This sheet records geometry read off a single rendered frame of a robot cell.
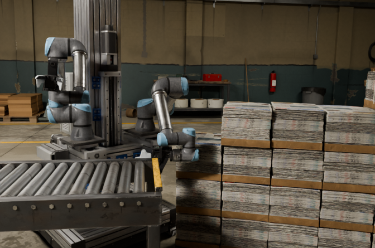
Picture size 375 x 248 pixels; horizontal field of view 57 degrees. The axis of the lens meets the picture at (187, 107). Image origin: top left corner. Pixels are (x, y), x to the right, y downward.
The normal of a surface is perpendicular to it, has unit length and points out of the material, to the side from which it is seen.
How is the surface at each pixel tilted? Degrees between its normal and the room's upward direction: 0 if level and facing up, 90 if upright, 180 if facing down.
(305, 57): 90
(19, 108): 90
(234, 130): 90
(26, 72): 90
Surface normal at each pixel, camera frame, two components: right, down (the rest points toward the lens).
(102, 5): 0.66, 0.11
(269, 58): 0.13, 0.13
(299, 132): -0.20, 0.12
